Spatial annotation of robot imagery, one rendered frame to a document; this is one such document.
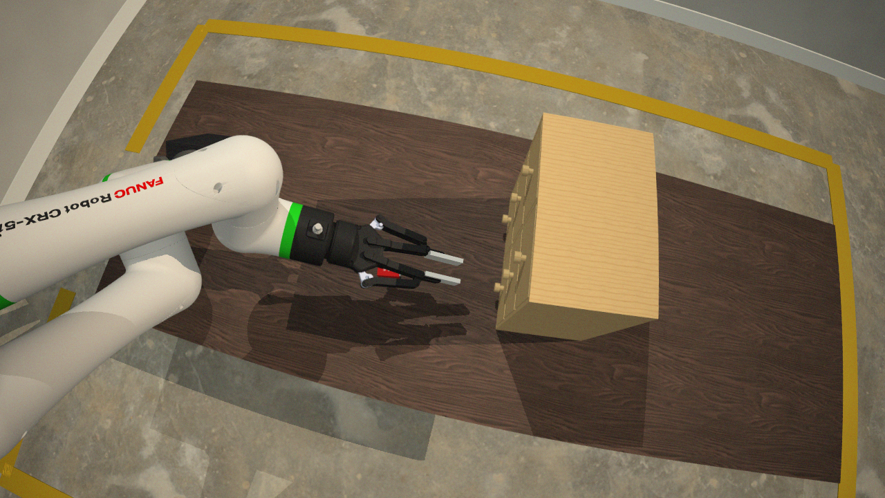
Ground light wooden chest of drawers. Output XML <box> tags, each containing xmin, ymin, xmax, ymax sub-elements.
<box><xmin>496</xmin><ymin>113</ymin><xmax>659</xmax><ymax>341</ymax></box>

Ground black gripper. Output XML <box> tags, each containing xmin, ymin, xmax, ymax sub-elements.
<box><xmin>326</xmin><ymin>214</ymin><xmax>463</xmax><ymax>289</ymax></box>

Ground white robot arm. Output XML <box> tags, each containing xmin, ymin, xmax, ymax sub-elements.
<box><xmin>0</xmin><ymin>136</ymin><xmax>336</xmax><ymax>459</ymax></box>

